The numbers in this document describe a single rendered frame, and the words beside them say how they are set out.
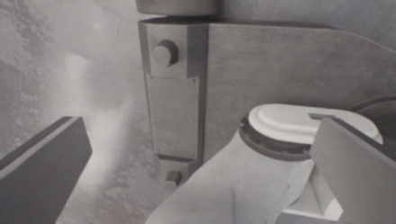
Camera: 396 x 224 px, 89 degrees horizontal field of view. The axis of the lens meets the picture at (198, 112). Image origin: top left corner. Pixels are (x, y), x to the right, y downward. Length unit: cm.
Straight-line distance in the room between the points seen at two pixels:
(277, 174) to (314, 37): 27
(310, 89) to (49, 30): 80
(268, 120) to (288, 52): 16
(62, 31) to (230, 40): 58
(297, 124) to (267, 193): 13
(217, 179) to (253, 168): 6
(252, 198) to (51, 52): 80
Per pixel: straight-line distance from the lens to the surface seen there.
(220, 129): 54
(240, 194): 29
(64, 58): 87
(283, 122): 36
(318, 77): 50
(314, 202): 50
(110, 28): 73
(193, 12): 43
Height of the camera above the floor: 61
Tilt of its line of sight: 59 degrees down
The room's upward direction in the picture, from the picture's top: 159 degrees counter-clockwise
